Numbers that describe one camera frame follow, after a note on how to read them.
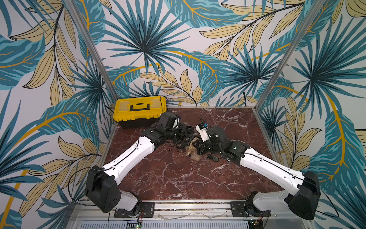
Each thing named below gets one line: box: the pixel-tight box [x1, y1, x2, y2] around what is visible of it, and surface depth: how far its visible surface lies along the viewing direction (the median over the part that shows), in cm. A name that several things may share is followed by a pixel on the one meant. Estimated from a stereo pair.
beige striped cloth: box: [184, 136, 200, 161], surface depth 76 cm
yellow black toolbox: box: [112, 95, 167, 129], surface depth 97 cm
